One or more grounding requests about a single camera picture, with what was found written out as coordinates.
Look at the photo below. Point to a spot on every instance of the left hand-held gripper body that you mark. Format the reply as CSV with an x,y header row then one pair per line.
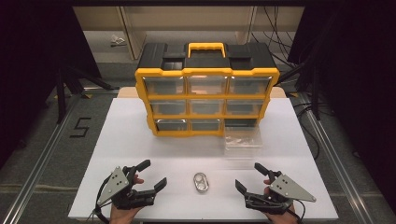
x,y
120,186

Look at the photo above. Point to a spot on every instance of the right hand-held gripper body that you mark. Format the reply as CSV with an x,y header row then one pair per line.
x,y
281,194

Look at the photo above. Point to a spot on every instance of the pulled-out clear plastic drawer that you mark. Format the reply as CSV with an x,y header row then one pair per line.
x,y
243,141

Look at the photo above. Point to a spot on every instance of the small silver metal clip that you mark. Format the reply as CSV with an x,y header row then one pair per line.
x,y
201,182

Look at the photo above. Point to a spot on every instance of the yellow black organizer cabinet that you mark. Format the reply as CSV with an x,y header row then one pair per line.
x,y
205,97

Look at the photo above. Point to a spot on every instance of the person's right hand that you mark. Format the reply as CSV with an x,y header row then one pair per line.
x,y
280,218

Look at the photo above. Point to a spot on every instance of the person's left hand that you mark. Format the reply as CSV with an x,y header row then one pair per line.
x,y
123,215

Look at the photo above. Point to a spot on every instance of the set of clear cabinet drawers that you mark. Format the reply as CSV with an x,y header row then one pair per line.
x,y
165,86

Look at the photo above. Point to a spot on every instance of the black tripod stand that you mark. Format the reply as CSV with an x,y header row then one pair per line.
x,y
316,93
61,93

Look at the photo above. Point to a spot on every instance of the small white crumpled object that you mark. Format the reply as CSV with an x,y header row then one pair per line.
x,y
117,39

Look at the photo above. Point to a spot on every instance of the beige shelf unit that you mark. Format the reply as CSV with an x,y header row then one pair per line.
x,y
130,34

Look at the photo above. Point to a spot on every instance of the dark curtain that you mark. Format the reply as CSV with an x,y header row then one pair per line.
x,y
358,77
34,62

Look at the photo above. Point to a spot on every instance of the aluminium floor rail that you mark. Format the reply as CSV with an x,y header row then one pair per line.
x,y
40,169
337,161

